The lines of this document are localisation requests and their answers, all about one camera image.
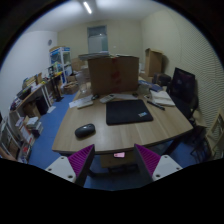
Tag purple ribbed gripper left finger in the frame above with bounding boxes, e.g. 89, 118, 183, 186
45, 143, 96, 187

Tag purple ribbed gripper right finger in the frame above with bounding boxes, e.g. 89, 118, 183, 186
133, 143, 183, 183

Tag black computer mouse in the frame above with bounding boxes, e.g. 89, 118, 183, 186
75, 124, 95, 138

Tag black mouse pad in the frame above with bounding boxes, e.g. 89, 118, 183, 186
106, 100, 153, 125

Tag pink label under table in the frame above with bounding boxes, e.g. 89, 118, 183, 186
114, 152, 125, 158

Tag wooden table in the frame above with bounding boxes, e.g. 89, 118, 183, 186
51, 87, 194, 169

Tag black pen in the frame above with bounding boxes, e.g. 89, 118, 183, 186
147, 100, 165, 111

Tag white paper sheets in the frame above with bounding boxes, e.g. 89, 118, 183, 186
69, 95, 93, 108

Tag white remote control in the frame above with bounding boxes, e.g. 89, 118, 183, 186
100, 94, 115, 104

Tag white low bookshelf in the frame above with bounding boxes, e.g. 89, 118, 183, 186
0, 113, 43, 164

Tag wooden side desk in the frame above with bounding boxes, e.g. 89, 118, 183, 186
15, 77, 63, 116

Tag clear glass jar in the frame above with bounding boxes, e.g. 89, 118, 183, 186
79, 82, 87, 94

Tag black office chair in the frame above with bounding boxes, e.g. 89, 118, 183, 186
168, 68, 199, 125

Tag large brown cardboard box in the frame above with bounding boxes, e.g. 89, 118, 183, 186
88, 56, 139, 95

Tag glass door display cabinet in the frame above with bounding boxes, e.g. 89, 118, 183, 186
50, 46, 72, 83

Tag ceiling strip light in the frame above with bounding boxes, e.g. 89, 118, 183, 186
83, 2, 92, 14

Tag tall cardboard box at wall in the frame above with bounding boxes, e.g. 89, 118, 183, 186
145, 48, 163, 77

